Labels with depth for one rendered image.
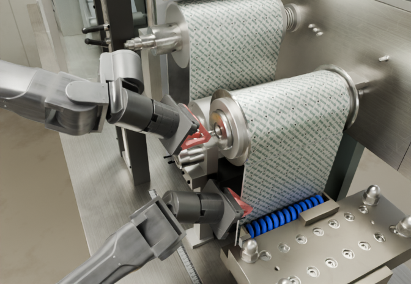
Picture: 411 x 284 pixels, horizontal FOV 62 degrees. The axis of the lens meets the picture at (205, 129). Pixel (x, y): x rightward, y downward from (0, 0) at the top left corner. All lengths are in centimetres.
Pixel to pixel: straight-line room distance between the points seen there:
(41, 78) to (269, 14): 52
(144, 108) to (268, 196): 35
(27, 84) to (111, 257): 26
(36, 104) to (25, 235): 176
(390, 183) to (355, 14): 191
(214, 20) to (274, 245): 48
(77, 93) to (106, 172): 62
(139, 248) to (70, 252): 155
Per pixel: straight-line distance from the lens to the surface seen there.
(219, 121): 62
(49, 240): 216
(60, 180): 247
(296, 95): 66
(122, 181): 105
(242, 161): 63
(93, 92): 50
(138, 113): 52
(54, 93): 50
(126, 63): 56
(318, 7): 89
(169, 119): 55
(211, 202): 63
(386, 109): 79
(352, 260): 78
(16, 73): 53
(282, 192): 77
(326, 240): 78
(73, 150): 120
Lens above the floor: 163
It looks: 37 degrees down
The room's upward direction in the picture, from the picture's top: 1 degrees clockwise
